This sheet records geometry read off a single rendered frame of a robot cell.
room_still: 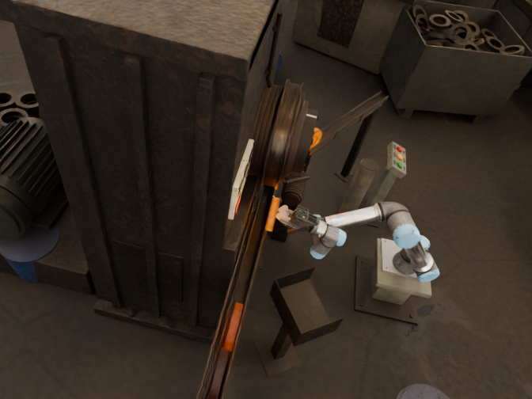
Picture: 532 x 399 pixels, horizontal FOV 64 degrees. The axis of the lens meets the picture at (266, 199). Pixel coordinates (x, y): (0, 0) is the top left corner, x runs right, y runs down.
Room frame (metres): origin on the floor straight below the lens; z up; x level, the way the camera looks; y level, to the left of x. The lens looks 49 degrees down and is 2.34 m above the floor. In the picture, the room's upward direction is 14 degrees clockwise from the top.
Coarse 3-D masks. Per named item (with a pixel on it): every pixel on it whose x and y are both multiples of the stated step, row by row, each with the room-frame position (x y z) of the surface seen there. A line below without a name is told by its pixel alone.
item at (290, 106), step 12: (288, 84) 1.50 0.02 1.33; (288, 96) 1.41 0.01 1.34; (300, 96) 1.41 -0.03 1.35; (288, 108) 1.35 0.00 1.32; (288, 120) 1.30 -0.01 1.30; (276, 132) 1.26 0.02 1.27; (288, 132) 1.27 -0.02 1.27; (276, 144) 1.24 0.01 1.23; (288, 144) 1.24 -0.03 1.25; (276, 156) 1.22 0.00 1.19; (276, 168) 1.21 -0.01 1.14; (264, 180) 1.22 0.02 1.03; (276, 180) 1.21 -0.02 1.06
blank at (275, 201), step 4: (272, 200) 1.24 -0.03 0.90; (276, 200) 1.25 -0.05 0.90; (272, 204) 1.22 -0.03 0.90; (276, 204) 1.22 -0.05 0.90; (272, 208) 1.20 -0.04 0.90; (276, 208) 1.20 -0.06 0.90; (272, 212) 1.18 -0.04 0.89; (276, 212) 1.19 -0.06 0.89; (268, 216) 1.17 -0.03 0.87; (272, 216) 1.17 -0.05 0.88; (268, 220) 1.16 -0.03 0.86; (272, 220) 1.16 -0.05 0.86; (268, 224) 1.15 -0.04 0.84; (272, 224) 1.15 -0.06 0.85; (268, 228) 1.15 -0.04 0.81; (272, 228) 1.15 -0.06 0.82
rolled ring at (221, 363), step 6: (222, 348) 0.60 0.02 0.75; (228, 348) 0.61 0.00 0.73; (222, 354) 0.57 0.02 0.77; (228, 354) 0.58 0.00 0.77; (222, 360) 0.55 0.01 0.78; (216, 366) 0.52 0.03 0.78; (222, 366) 0.53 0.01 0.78; (216, 372) 0.50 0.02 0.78; (222, 372) 0.51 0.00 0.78; (216, 378) 0.48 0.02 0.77; (216, 384) 0.47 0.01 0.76; (210, 390) 0.45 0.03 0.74; (216, 390) 0.45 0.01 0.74; (210, 396) 0.44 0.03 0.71; (216, 396) 0.44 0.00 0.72
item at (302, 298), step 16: (304, 272) 1.04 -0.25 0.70; (272, 288) 0.95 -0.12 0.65; (288, 288) 1.00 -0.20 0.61; (304, 288) 1.02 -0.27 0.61; (288, 304) 0.92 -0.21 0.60; (304, 304) 0.94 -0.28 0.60; (320, 304) 0.96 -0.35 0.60; (288, 320) 0.82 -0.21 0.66; (304, 320) 0.87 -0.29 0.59; (320, 320) 0.89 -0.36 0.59; (336, 320) 0.84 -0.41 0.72; (272, 336) 1.02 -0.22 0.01; (288, 336) 0.90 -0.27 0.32; (304, 336) 0.76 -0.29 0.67; (272, 352) 0.92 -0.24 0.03; (288, 352) 0.95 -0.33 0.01; (272, 368) 0.84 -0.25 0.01; (288, 368) 0.86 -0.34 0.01
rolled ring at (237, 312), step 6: (234, 306) 0.76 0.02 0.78; (240, 306) 0.77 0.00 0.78; (234, 312) 0.73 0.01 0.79; (240, 312) 0.74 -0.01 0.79; (234, 318) 0.71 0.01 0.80; (234, 324) 0.69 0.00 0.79; (228, 330) 0.66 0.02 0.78; (234, 330) 0.67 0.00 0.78; (228, 336) 0.64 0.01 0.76; (234, 336) 0.65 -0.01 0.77; (228, 342) 0.63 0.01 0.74
